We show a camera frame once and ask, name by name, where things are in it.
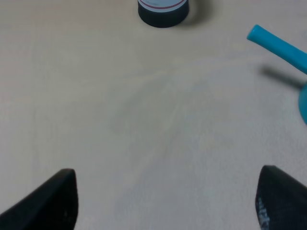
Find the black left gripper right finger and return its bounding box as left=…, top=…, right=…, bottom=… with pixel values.
left=255, top=165, right=307, bottom=230

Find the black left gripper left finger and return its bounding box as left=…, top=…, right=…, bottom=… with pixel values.
left=0, top=169, right=79, bottom=230

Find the teal saucepan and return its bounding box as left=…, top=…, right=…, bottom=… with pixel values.
left=247, top=25, right=307, bottom=123

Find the black mesh pen holder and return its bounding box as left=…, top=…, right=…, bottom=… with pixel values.
left=138, top=0, right=189, bottom=28

